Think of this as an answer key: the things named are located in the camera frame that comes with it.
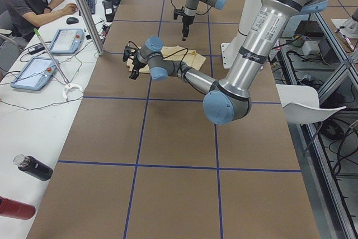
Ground far blue teach pendant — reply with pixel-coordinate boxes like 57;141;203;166
49;29;84;55

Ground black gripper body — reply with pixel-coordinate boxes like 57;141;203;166
129;59;144;79
182;14;194;41

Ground black water bottle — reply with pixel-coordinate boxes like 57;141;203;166
13;154;53;181

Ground cream long-sleeve printed shirt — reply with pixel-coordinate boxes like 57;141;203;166
126;44;206;80

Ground near blue teach pendant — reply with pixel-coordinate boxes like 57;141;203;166
10;57;57;91

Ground white chair seat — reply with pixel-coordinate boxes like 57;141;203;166
276;84;346;124

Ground red water bottle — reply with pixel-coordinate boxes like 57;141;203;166
1;197;36;220

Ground blue teach pendant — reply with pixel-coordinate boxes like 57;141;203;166
10;57;57;91
49;29;84;55

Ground seated person grey shirt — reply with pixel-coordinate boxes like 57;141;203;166
4;0;78;41

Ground aluminium frame post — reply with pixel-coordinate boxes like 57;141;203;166
76;0;105;56

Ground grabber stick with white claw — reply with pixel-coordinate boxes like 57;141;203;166
33;28;83;101

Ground black computer mouse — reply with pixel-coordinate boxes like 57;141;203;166
66;17;79;25

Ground black keyboard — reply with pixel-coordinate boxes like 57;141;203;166
82;0;96;15

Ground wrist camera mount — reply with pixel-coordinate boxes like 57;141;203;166
173;7;185;20
123;44;139;62

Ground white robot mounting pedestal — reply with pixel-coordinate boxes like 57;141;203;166
220;0;262;69

